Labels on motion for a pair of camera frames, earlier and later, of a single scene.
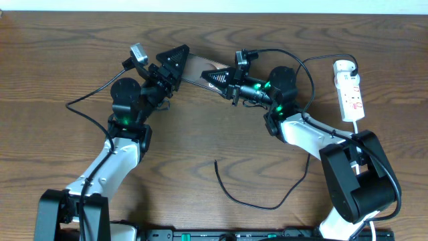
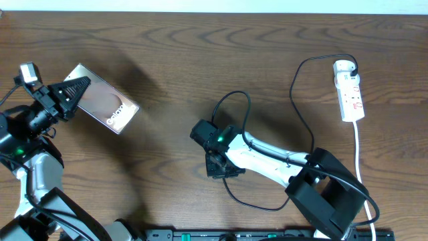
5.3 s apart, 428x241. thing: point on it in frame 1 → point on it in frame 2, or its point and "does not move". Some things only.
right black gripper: (233, 85) → (215, 174)
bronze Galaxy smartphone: (195, 65) → (104, 102)
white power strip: (349, 90) does not move
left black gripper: (161, 73) → (55, 100)
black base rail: (253, 235) does not move
